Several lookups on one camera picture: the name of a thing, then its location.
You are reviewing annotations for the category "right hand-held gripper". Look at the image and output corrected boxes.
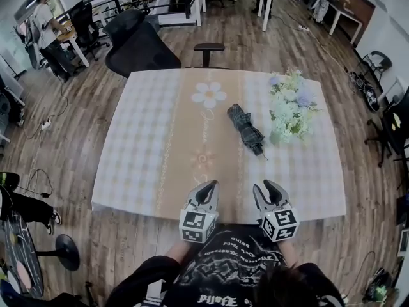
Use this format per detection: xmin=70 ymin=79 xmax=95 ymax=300
xmin=252 ymin=179 xmax=300 ymax=243

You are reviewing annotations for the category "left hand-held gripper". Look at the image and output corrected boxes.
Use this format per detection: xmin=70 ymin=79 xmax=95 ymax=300
xmin=178 ymin=180 xmax=220 ymax=244

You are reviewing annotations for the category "dark plaid folding umbrella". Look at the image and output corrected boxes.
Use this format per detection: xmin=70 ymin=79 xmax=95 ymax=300
xmin=226 ymin=103 xmax=270 ymax=161

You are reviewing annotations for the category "person's right forearm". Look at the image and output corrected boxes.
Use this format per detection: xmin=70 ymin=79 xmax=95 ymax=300
xmin=277 ymin=240 xmax=300 ymax=267

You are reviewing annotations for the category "person's left forearm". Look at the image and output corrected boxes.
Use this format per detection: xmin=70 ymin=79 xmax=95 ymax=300
xmin=164 ymin=240 xmax=193 ymax=262

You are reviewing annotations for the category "person's black printed T-shirt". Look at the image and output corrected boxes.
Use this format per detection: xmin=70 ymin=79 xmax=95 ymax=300
xmin=105 ymin=225 xmax=348 ymax=307

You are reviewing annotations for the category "checked beige flower tablecloth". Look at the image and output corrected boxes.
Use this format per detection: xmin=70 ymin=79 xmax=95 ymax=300
xmin=91 ymin=68 xmax=348 ymax=228

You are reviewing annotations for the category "pale artificial flower bouquet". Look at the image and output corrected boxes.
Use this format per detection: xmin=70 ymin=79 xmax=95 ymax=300
xmin=268 ymin=68 xmax=323 ymax=145

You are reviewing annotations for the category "large black mesh office chair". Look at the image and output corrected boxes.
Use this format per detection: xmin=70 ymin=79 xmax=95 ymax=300
xmin=102 ymin=10 xmax=226 ymax=78

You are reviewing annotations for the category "black folding chair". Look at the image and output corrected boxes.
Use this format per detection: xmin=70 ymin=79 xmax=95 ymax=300
xmin=357 ymin=50 xmax=393 ymax=83

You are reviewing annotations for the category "round black marble table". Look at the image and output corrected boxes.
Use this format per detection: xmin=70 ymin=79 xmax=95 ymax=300
xmin=0 ymin=209 xmax=81 ymax=297

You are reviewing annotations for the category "black metal railing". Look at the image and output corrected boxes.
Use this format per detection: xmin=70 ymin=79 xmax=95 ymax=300
xmin=77 ymin=0 xmax=196 ymax=24

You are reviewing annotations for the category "black swivel office chair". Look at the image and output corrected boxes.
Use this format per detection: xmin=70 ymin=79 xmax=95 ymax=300
xmin=69 ymin=1 xmax=110 ymax=61

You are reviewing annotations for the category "small wooden desk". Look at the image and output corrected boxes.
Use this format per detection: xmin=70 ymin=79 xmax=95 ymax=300
xmin=56 ymin=20 xmax=91 ymax=68

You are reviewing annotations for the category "white striped strap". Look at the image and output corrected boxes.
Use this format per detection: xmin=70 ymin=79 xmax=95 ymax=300
xmin=140 ymin=279 xmax=169 ymax=307

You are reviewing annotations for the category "black floor cable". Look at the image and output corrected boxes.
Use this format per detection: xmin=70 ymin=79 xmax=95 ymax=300
xmin=27 ymin=74 xmax=70 ymax=140
xmin=15 ymin=167 xmax=54 ymax=198

